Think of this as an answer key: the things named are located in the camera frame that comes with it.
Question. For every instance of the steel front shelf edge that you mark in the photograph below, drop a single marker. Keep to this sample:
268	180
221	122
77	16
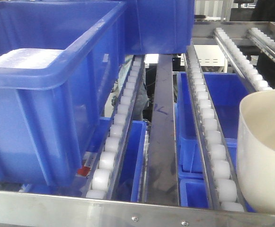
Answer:
35	210

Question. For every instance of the white roller track left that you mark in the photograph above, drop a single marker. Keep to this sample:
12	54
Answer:
105	172

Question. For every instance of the white roller track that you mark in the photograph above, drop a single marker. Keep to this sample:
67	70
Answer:
241	65
222	188
105	172

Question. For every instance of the blue crate top centre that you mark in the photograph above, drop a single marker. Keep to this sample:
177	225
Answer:
158	26

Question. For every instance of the large blue crate front left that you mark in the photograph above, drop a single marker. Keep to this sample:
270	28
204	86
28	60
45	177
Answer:
48	115

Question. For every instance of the white roller track far right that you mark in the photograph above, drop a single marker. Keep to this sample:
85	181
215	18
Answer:
241	65

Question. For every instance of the white roller track centre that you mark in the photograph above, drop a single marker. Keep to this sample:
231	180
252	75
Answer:
222	188

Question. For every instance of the steel centre rail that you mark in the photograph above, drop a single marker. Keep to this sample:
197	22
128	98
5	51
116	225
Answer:
161	184

